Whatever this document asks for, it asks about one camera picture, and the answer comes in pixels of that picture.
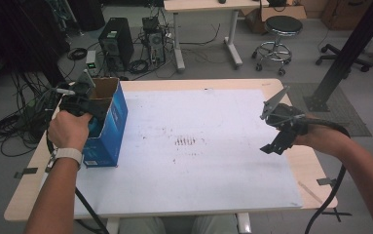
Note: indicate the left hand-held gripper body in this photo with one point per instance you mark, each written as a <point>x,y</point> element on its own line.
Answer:
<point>77,100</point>

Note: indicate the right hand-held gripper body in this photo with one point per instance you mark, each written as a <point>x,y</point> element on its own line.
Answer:
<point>288,118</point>

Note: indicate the blue cardboard box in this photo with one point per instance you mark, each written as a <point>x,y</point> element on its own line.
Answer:
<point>112,130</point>

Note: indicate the person's left hand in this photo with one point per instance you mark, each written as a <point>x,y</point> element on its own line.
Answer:
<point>68,131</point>

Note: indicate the person's right hand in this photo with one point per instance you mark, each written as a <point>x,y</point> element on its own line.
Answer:
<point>320,136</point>

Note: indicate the small grey power supply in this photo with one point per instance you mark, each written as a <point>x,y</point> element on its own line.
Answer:
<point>91,61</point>

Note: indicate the grey floor mat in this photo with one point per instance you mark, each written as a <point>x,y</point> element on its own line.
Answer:
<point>336,110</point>

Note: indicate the white wristwatch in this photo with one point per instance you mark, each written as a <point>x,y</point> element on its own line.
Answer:
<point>68,153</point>

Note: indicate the black tape strip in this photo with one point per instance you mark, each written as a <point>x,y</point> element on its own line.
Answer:
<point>26,171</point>
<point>324,181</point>

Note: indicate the black computer tower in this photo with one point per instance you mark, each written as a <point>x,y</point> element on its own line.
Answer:
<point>116,39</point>

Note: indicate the black office chair base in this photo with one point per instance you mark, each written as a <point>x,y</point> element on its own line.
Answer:
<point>340,57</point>

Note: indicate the white table leg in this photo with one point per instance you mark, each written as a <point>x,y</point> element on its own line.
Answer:
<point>244,224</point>

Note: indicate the black tape cross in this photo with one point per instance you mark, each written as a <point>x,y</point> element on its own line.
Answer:
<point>336,214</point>

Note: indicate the dark curtain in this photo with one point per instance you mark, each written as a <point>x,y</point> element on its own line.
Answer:
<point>18,35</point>

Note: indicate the white paper sheet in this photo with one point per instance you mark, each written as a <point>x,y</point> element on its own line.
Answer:
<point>187,175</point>

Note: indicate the black round stool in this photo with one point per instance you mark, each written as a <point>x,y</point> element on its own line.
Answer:
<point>283,26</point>

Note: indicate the small open computer case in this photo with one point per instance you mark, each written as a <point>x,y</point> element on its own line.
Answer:
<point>155,42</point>

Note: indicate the brown cardboard box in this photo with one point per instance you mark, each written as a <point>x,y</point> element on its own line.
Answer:
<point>283,11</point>

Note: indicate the wooden cabinet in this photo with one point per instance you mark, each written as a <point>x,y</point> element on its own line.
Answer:
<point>346,14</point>

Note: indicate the white desk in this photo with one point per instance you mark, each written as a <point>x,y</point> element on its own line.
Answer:
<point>206,5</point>

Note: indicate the black metal stand post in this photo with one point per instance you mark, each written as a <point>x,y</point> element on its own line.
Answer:
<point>349,48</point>

